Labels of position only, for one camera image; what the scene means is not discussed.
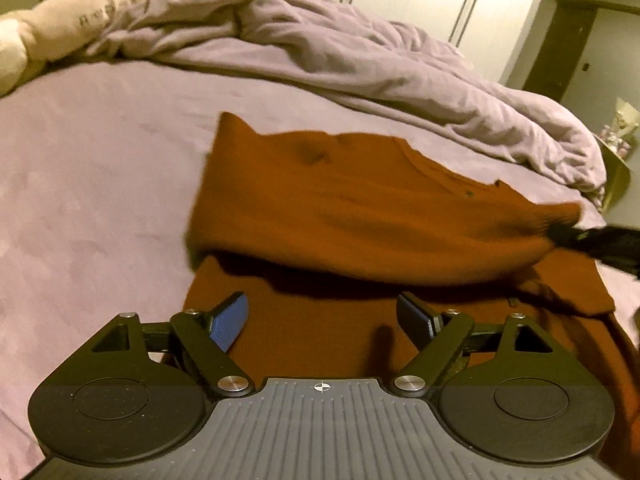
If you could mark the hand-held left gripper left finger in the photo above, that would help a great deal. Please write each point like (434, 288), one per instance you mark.
(231, 321)

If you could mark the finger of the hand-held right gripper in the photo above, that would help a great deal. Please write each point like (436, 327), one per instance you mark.
(595, 245)

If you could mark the yellow side table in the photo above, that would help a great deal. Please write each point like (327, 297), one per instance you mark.
(617, 180)

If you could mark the purple bed sheet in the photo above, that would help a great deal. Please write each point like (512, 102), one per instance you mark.
(95, 170)

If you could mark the white plush toy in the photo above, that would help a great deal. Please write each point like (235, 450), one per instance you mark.
(60, 20)

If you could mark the brown knit sweater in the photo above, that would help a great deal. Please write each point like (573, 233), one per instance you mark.
(360, 210)

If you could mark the purple duvet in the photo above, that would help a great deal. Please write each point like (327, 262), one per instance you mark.
(350, 45)

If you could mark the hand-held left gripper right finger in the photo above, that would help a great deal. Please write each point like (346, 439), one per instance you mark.
(414, 316)

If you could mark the small decorations group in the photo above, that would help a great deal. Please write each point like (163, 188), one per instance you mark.
(622, 127)

